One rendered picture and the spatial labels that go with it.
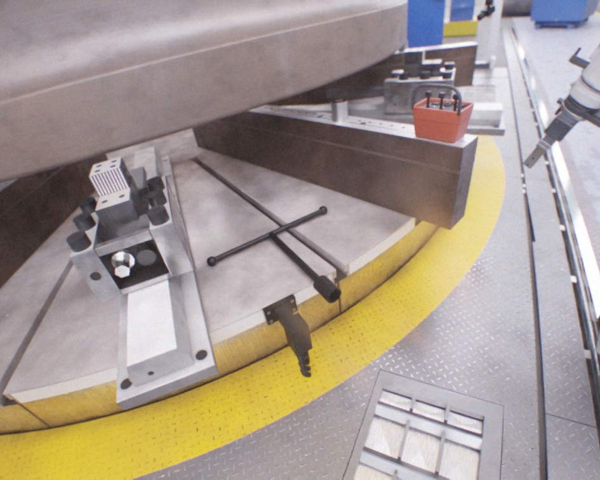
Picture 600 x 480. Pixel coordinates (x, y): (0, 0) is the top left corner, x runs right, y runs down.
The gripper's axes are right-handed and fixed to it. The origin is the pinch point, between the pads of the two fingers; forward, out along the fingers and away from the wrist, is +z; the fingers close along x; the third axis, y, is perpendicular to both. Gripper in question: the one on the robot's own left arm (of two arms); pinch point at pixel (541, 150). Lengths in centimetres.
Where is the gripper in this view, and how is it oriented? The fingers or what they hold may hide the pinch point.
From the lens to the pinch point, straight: 118.0
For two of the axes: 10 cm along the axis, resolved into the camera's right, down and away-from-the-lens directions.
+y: -6.6, -6.6, 3.5
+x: -7.5, 5.6, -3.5
